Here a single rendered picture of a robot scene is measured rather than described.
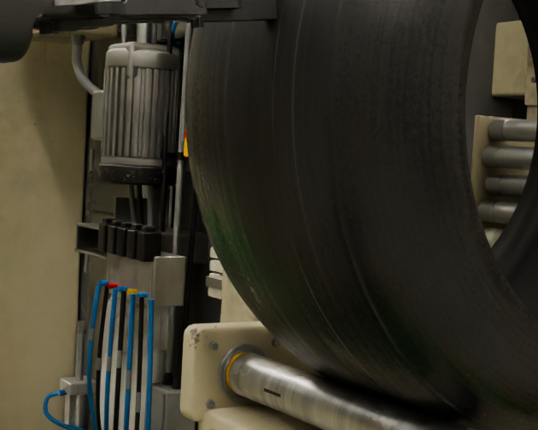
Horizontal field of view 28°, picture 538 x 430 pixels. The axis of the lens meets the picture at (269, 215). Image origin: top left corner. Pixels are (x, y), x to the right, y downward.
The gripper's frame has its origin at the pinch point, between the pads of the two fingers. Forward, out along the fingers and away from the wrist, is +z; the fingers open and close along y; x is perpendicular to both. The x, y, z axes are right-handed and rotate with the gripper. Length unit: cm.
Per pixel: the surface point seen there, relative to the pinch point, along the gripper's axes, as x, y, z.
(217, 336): 31.7, 24.7, 10.6
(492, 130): 15, 38, 63
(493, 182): 22, 37, 62
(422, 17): 2.3, -11.8, 8.2
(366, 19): 2.2, -9.3, 5.3
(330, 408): 35.2, 6.3, 11.2
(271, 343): 33.7, 24.7, 17.0
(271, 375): 34.5, 16.6, 11.7
